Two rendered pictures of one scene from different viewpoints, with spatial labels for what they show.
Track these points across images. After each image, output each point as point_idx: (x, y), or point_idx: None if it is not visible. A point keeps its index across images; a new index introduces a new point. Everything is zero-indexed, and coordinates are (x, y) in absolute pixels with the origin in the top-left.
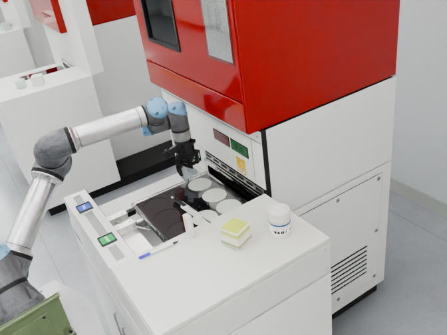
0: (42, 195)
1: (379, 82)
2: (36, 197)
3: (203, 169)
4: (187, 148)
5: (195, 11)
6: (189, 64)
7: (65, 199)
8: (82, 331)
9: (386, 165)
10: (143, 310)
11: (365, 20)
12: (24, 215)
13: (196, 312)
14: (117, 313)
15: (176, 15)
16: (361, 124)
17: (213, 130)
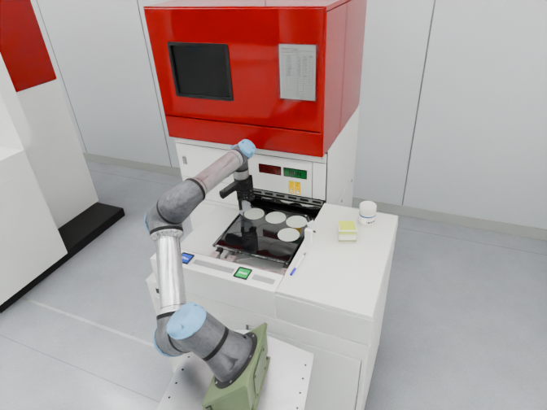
0: (178, 251)
1: (355, 110)
2: (175, 255)
3: (234, 204)
4: (247, 184)
5: (266, 62)
6: (247, 110)
7: (155, 259)
8: (272, 354)
9: (353, 170)
10: (340, 305)
11: (355, 65)
12: (172, 274)
13: (378, 290)
14: None
15: (234, 67)
16: (350, 141)
17: (260, 165)
